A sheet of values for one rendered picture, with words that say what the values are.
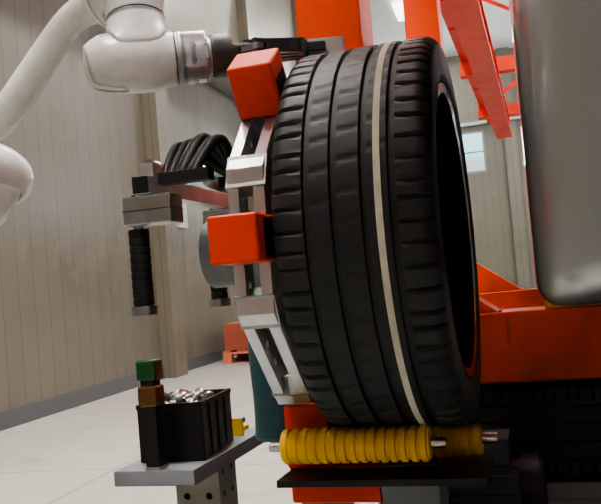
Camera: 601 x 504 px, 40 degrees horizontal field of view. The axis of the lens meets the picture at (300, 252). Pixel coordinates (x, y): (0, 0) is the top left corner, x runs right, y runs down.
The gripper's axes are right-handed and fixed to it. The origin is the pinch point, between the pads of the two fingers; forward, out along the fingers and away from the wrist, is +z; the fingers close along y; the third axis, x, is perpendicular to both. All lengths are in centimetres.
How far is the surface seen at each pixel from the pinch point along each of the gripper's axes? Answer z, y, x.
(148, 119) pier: -40, -690, 83
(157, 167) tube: -31.4, 1.7, -18.2
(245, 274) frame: -20.1, 19.6, -37.0
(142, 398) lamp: -40, -16, -60
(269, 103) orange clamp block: -12.6, 12.7, -10.8
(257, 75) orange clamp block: -14.3, 14.6, -6.5
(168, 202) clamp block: -30.3, 5.6, -24.5
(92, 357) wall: -106, -546, -124
